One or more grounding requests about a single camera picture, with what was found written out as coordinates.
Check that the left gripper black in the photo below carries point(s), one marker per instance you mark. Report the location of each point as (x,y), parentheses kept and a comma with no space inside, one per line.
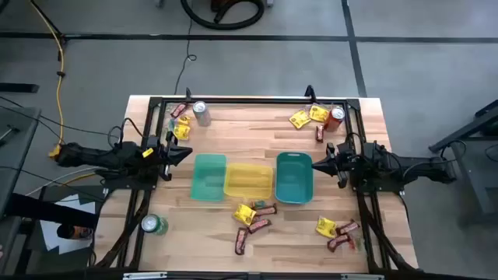
(161,153)

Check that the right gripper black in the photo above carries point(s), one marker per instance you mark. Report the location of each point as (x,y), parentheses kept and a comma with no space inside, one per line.
(346,165)

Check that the yellow candy packet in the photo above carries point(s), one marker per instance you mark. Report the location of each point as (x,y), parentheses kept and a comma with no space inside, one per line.
(300,119)
(184,120)
(181,132)
(326,227)
(244,214)
(319,113)

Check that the silver soda can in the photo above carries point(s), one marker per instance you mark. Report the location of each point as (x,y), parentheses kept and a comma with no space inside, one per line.
(202,114)

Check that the red soda can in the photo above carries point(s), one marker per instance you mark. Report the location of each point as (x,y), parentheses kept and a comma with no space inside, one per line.
(334,118)

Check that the clear green red candy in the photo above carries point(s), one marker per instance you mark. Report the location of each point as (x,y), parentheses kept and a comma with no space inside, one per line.
(356,244)

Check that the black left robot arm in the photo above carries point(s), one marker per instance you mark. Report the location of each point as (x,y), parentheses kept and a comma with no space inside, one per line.
(97,157)

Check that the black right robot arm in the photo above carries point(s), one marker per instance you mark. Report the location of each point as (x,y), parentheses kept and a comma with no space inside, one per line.
(412,167)

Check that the yellow tape tag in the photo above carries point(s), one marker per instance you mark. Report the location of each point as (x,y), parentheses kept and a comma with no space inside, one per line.
(148,152)

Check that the dark green plastic bin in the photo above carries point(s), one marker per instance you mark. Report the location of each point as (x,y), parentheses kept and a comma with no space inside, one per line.
(294,179)

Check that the light teal translucent bin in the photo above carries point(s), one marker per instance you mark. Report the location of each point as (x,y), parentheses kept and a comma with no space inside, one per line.
(208,179)

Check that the yellow translucent bin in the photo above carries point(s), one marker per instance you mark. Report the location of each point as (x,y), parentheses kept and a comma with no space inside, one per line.
(249,180)

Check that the green soda can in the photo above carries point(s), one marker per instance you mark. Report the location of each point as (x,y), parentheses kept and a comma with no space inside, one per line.
(153,225)

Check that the orange black can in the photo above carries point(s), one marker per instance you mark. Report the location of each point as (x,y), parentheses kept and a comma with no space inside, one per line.
(74,232)

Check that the black flat beam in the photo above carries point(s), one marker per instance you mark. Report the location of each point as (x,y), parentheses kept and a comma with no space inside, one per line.
(46,210)

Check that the white paper sheets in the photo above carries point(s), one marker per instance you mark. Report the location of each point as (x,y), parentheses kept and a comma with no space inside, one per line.
(50,237)

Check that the grey side table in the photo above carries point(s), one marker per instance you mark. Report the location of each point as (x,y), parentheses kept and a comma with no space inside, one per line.
(15,155)

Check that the black flat floor bar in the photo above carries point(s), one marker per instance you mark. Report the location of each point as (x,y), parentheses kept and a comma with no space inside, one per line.
(19,88)

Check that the grey caster wheel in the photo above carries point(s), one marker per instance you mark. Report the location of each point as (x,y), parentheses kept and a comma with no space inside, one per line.
(269,3)

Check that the black clamp mount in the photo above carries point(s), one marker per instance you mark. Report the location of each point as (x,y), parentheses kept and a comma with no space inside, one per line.
(310,92)
(188,94)

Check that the silver metal bracket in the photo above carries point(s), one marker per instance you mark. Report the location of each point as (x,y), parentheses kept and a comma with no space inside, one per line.
(144,276)
(362,277)

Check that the dark grey desk frame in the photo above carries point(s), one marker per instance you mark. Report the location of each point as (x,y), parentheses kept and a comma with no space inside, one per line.
(472,183)

